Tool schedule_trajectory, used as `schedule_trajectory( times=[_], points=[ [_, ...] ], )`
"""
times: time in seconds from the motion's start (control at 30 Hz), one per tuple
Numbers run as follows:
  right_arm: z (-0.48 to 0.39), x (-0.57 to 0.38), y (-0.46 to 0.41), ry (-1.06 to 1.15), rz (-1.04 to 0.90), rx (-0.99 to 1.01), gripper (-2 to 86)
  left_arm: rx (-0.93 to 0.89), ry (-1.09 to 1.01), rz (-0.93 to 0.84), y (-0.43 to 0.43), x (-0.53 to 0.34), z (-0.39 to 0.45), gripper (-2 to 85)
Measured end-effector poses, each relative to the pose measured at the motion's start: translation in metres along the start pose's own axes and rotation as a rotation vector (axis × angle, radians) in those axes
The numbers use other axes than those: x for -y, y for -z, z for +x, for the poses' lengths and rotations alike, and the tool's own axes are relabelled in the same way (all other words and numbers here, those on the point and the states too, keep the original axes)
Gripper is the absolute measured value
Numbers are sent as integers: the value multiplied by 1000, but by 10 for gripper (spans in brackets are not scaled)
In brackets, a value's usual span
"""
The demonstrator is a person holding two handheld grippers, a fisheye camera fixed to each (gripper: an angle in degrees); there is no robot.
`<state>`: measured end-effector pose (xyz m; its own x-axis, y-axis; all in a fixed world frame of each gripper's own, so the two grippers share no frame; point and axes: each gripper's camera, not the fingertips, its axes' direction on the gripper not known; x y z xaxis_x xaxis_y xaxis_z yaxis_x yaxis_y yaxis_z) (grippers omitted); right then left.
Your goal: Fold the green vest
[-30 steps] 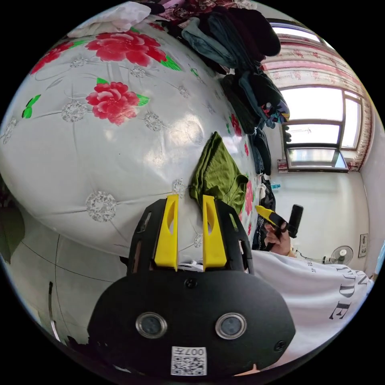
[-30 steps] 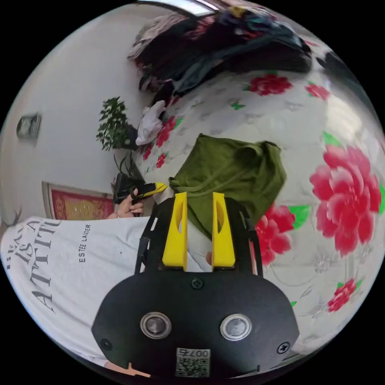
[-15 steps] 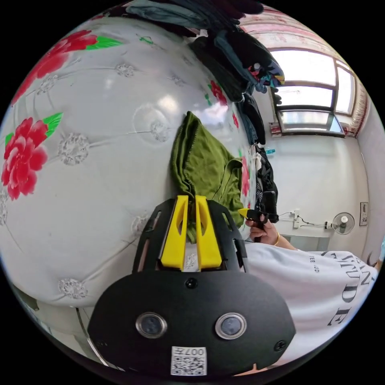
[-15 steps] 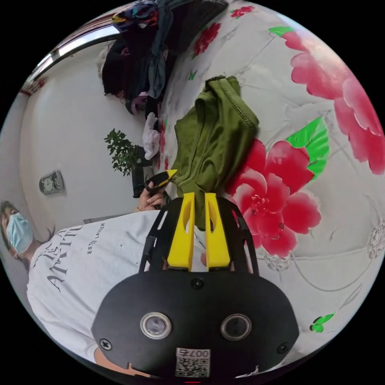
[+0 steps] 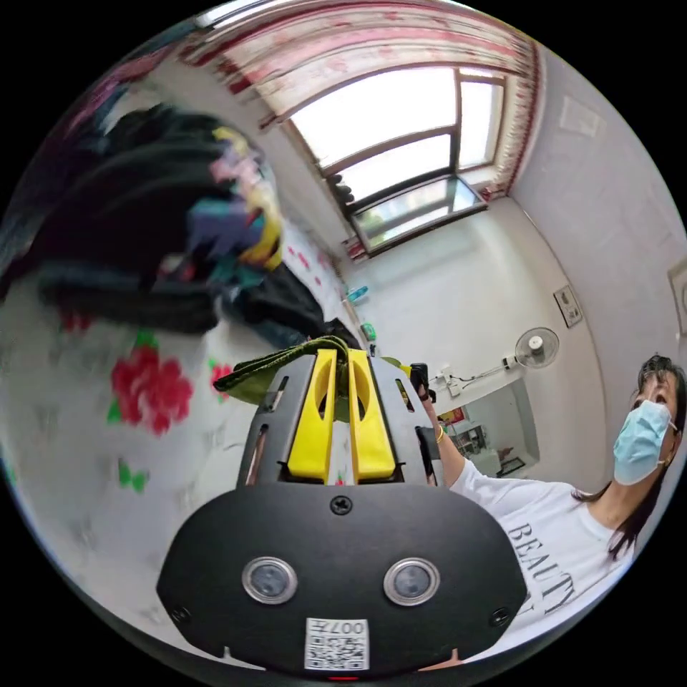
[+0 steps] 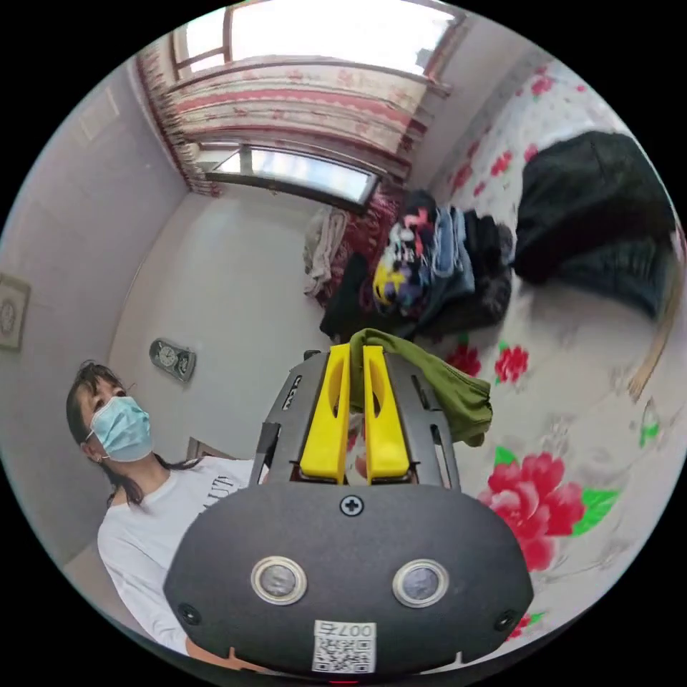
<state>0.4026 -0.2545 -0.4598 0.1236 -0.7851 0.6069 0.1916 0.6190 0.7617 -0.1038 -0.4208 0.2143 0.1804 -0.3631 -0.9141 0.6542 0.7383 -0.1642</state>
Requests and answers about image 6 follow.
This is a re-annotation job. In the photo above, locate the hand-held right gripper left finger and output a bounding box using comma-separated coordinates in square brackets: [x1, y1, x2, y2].
[299, 345, 351, 486]

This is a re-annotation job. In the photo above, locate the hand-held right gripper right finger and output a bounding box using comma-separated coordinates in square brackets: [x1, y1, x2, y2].
[363, 346, 410, 486]

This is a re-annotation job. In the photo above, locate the green vest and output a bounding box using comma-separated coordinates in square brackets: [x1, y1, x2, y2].
[347, 328, 494, 448]

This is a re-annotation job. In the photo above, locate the pile of clothes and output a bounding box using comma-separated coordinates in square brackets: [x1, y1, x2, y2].
[320, 188, 517, 344]

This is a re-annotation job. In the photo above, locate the cream folded cloth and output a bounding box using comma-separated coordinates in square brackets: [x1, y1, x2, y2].
[303, 206, 351, 297]

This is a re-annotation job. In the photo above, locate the bed with floral sheet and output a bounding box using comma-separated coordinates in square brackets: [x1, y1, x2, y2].
[418, 51, 687, 643]

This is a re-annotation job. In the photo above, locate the person's body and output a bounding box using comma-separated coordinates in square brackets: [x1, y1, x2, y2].
[66, 360, 269, 657]

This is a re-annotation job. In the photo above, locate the red patterned blanket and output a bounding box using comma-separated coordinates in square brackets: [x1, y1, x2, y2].
[343, 185, 409, 269]

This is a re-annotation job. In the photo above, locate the dark green quilted jacket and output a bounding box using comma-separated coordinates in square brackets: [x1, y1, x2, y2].
[512, 130, 678, 321]

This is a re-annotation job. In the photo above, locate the window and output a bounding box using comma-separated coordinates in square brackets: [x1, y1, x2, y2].
[171, 0, 473, 215]

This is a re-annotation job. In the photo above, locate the floral striped curtain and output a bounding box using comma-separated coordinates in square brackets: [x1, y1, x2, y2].
[135, 42, 437, 198]

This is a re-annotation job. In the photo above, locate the wall clock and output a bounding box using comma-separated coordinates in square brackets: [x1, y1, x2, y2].
[148, 337, 198, 384]

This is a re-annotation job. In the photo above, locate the framed wall picture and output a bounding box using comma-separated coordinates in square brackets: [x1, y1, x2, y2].
[0, 272, 32, 353]

